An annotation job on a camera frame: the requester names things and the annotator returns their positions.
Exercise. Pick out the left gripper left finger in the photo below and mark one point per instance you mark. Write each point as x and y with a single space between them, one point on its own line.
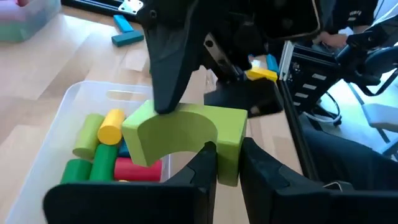
140 202

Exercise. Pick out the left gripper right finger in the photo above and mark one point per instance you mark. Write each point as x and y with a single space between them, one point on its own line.
295 205

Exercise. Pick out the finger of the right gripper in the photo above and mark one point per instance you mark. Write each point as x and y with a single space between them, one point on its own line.
171 68
245 96

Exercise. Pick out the yellow plank block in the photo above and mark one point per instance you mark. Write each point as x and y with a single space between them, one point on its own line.
261 74

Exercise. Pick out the yellow cylinder block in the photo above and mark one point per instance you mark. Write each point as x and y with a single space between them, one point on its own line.
111 127
123 180

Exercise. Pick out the red cylinder block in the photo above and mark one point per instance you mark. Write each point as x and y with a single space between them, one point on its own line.
138 170

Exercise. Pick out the blue cylinder block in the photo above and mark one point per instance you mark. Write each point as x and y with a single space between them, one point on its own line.
123 151

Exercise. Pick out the light green arch block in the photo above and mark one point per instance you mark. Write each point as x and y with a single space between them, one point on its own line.
186 130

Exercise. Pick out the light green cylinder block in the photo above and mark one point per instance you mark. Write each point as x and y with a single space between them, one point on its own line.
88 137

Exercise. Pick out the black labelled equipment box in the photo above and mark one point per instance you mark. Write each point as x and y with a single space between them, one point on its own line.
311 65

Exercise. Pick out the person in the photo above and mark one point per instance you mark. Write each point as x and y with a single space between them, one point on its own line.
357 155

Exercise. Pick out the person's hand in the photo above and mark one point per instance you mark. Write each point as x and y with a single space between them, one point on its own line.
331 40

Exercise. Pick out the clear plastic bin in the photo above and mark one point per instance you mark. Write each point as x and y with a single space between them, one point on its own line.
62 124
31 18

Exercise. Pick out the grey metal mount plate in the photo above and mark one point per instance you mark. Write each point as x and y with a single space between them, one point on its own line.
130 7

